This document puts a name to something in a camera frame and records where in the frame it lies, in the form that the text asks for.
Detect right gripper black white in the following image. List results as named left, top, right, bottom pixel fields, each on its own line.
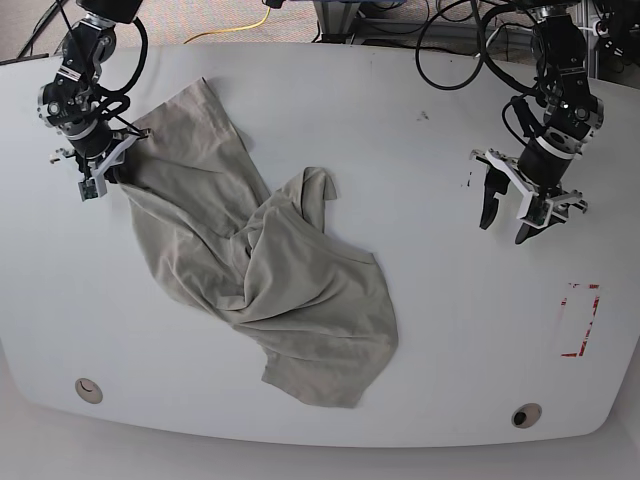
left=49, top=123, right=151, bottom=198

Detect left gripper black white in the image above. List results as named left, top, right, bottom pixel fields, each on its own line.
left=470, top=136, right=588, bottom=244

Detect beige grey t-shirt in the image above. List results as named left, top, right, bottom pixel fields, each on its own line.
left=119, top=79, right=398, bottom=408

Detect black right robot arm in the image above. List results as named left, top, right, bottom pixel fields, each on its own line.
left=38, top=1, right=150, bottom=201

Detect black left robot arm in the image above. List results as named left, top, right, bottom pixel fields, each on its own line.
left=475, top=1, right=604, bottom=244

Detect red tape rectangle marking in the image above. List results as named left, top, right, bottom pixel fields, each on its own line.
left=555, top=283, right=601, bottom=358

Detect right round table grommet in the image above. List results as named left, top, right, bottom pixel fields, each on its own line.
left=511, top=403, right=542, bottom=429

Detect round table grommet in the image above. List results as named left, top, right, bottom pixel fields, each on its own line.
left=511, top=403, right=542, bottom=429
left=75, top=378, right=104, bottom=405

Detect left round table grommet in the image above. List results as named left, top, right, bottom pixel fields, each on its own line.
left=75, top=378, right=104, bottom=405

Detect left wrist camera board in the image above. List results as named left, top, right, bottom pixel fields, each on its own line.
left=524, top=198, right=549, bottom=229

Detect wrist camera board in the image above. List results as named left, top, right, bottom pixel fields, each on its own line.
left=524, top=198, right=549, bottom=229
left=78, top=178, right=99, bottom=201

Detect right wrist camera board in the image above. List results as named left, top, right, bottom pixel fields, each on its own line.
left=78, top=178, right=99, bottom=201

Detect black coiled cables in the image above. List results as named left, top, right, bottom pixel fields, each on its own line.
left=414, top=0, right=541, bottom=131

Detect yellow cable on floor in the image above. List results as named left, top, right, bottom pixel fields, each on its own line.
left=183, top=4, right=272, bottom=45

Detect aluminium frame rail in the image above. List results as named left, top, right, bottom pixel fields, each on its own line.
left=313, top=1, right=595, bottom=48

